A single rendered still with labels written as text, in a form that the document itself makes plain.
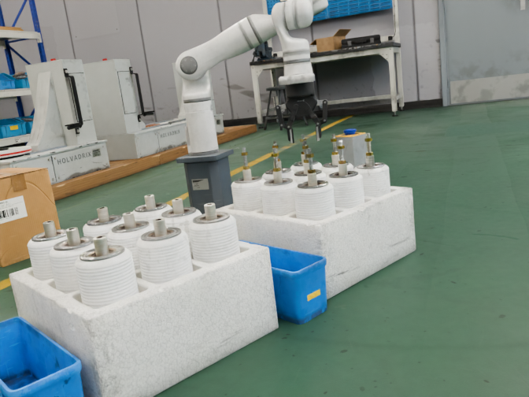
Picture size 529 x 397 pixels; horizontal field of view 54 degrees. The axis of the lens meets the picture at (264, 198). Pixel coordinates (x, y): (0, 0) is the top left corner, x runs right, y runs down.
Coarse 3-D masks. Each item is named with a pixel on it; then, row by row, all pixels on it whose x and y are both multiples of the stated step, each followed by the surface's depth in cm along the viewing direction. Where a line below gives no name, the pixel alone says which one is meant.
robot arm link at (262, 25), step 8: (312, 0) 157; (320, 0) 157; (320, 8) 158; (256, 16) 160; (264, 16) 160; (256, 24) 159; (264, 24) 159; (272, 24) 159; (256, 32) 160; (264, 32) 160; (272, 32) 161; (264, 40) 163
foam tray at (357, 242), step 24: (408, 192) 141; (240, 216) 137; (264, 216) 131; (288, 216) 128; (336, 216) 123; (360, 216) 127; (384, 216) 134; (408, 216) 142; (264, 240) 132; (288, 240) 125; (312, 240) 120; (336, 240) 122; (360, 240) 128; (384, 240) 135; (408, 240) 143; (336, 264) 122; (360, 264) 129; (384, 264) 136; (336, 288) 123
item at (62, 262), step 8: (80, 248) 96; (88, 248) 96; (56, 256) 95; (64, 256) 95; (72, 256) 95; (56, 264) 96; (64, 264) 95; (72, 264) 95; (56, 272) 96; (64, 272) 95; (72, 272) 95; (56, 280) 97; (64, 280) 96; (72, 280) 95; (64, 288) 96; (72, 288) 96
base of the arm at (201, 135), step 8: (184, 104) 169; (192, 104) 167; (200, 104) 167; (208, 104) 168; (192, 112) 167; (200, 112) 167; (208, 112) 168; (192, 120) 168; (200, 120) 168; (208, 120) 169; (192, 128) 169; (200, 128) 168; (208, 128) 169; (192, 136) 170; (200, 136) 169; (208, 136) 169; (192, 144) 170; (200, 144) 169; (208, 144) 170; (216, 144) 172; (192, 152) 172; (200, 152) 170; (208, 152) 170; (216, 152) 172
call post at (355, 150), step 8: (360, 136) 163; (336, 144) 166; (344, 144) 164; (352, 144) 161; (360, 144) 164; (344, 152) 164; (352, 152) 162; (360, 152) 164; (352, 160) 163; (360, 160) 164
